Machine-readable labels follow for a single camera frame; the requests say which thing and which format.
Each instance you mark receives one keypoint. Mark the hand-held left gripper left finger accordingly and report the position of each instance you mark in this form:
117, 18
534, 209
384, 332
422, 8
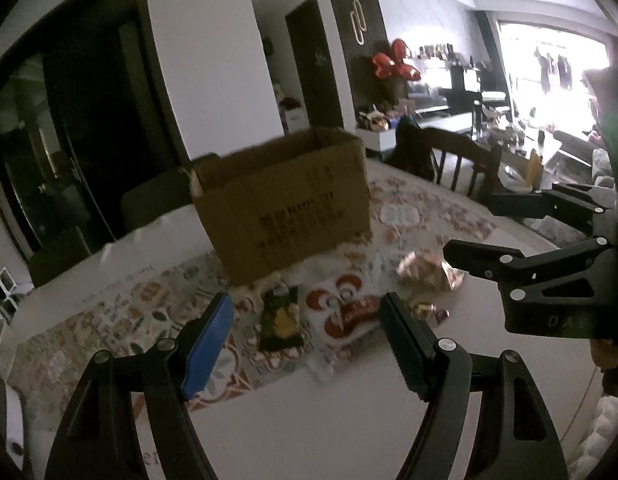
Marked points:
209, 350

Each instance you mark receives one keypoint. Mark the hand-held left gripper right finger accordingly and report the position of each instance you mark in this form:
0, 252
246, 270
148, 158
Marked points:
406, 347

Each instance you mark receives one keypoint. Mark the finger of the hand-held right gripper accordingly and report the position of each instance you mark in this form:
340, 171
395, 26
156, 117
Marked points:
539, 202
489, 260

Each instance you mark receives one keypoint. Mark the small candies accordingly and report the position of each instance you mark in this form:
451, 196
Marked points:
429, 312

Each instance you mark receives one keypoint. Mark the copper foil snack packet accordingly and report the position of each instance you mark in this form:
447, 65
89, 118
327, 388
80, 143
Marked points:
429, 270

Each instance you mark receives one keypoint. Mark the white red face snack packet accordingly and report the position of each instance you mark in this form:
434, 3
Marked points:
344, 310

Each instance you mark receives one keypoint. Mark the green yellow snack packet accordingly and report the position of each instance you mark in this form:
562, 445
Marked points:
281, 320

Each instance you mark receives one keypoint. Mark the brown cardboard box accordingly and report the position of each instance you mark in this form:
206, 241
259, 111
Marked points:
284, 210

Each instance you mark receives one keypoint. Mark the cluttered coffee table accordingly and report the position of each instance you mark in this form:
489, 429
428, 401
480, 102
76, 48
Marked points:
529, 145

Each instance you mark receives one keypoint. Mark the patterned table runner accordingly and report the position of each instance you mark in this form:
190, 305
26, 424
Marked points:
139, 320

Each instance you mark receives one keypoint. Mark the dark wooden chair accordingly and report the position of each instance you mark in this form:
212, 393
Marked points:
459, 160

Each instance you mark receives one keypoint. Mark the person's green clothing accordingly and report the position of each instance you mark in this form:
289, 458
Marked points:
611, 125

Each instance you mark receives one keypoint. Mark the white low cabinet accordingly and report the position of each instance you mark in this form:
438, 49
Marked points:
414, 127

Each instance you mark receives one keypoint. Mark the grey sofa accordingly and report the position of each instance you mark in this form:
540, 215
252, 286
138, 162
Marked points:
426, 95

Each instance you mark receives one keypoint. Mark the dark upholstered chair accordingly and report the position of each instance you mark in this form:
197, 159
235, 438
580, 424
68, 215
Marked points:
69, 257
156, 200

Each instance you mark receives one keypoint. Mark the red heart balloons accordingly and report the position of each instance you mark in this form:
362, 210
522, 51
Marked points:
396, 60

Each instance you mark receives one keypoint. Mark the white woven basket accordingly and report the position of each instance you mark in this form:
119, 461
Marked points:
0, 347

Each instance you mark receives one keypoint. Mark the white cube shelf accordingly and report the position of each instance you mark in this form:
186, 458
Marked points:
4, 285

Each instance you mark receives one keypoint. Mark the stacked white storage boxes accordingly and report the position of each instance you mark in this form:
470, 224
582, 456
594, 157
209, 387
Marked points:
291, 110

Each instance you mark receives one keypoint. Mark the dark glass sliding door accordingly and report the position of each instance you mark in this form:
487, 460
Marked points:
64, 135

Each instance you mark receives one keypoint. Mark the dark hallway door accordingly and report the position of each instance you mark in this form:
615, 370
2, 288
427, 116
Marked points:
314, 65

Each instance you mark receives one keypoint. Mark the white loop wall lamp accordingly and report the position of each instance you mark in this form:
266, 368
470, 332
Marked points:
358, 22

